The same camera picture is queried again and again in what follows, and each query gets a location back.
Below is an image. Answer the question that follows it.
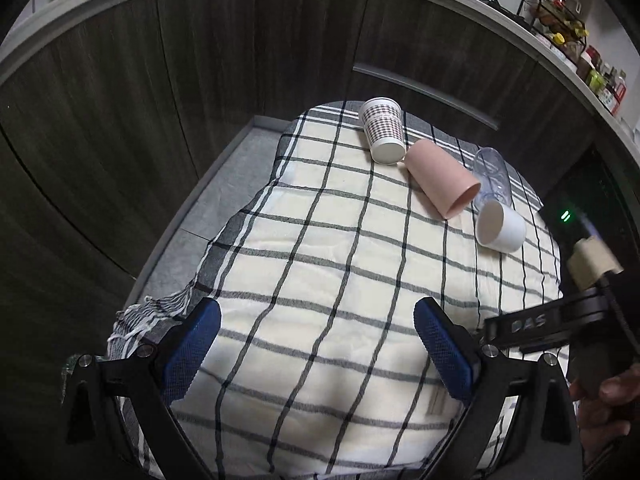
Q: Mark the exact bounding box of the white plastic cup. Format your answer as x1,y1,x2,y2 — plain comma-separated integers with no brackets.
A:
475,200,526,254

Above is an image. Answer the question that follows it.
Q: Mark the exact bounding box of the person's right hand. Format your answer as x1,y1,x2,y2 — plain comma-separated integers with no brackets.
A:
570,363,639,465

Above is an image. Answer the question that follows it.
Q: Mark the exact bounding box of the patterned paper cup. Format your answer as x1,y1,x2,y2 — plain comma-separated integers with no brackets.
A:
358,98,407,165

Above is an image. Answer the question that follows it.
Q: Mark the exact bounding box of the black spice rack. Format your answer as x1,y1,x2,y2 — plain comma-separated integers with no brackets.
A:
516,0,589,64

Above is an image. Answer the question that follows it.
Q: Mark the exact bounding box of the clear plastic cup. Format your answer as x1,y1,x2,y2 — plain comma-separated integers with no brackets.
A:
473,148,513,212

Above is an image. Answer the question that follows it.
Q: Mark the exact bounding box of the white black checkered cloth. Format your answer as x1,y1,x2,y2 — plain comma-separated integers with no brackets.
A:
107,102,561,479

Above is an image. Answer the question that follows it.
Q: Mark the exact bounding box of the grey cabinet handle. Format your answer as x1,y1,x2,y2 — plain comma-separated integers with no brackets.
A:
352,63,500,131

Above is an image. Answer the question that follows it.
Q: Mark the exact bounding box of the pink plastic cup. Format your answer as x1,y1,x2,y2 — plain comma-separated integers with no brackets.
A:
405,140,480,220

